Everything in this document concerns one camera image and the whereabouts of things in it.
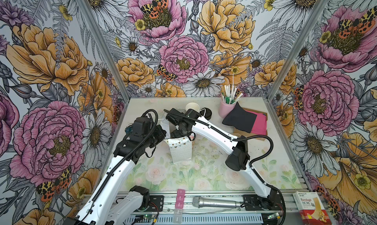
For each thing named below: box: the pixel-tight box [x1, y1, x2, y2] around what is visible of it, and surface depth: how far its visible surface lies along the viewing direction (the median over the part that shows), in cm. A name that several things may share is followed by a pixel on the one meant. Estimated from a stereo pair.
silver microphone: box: [191, 196, 242, 209], surface depth 73 cm
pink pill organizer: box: [172, 188, 186, 224], surface depth 74 cm
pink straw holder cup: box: [218, 99, 237, 119], surface depth 106 cm
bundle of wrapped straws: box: [221, 74, 243, 105], surface depth 104 cm
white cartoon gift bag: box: [161, 116, 193, 164], surface depth 75 cm
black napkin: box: [221, 101, 258, 134], surface depth 105 cm
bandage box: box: [292, 191, 332, 225], surface depth 71 cm
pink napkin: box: [244, 109, 268, 136], surface depth 104 cm
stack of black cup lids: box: [204, 107, 213, 121], surface depth 110 cm
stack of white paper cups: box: [185, 102, 200, 113], surface depth 96 cm
